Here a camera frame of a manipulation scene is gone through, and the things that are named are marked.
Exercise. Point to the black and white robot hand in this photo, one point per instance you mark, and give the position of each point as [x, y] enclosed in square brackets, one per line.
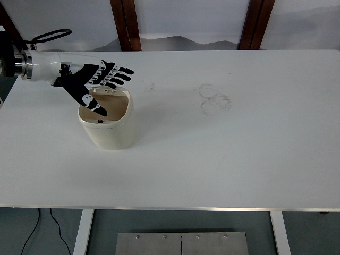
[74, 77]

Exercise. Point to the cream plastic trash bin body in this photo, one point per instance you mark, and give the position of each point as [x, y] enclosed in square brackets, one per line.
[114, 132]

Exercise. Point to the brown wooden screen post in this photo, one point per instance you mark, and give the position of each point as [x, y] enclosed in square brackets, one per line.
[249, 24]
[9, 22]
[119, 24]
[263, 24]
[132, 24]

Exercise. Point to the white table leg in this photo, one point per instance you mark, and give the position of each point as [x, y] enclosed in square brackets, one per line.
[83, 233]
[281, 233]

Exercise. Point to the cream plastic trash bin lid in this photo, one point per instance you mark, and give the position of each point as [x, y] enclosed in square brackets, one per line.
[120, 90]

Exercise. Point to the grey metal plate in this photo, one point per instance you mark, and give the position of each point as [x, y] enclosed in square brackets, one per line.
[148, 245]
[215, 245]

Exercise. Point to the landscape painted screen panel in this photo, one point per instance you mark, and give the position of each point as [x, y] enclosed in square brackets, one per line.
[79, 18]
[191, 21]
[305, 24]

